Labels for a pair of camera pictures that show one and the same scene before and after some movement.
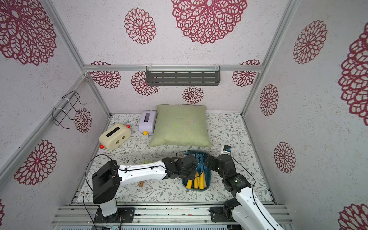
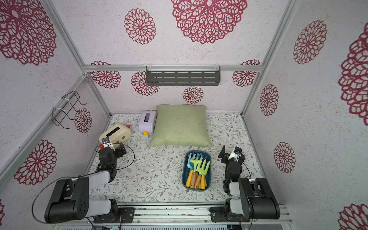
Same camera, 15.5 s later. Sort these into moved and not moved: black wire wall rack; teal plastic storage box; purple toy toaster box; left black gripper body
Moved: left black gripper body
Not moved: purple toy toaster box; teal plastic storage box; black wire wall rack
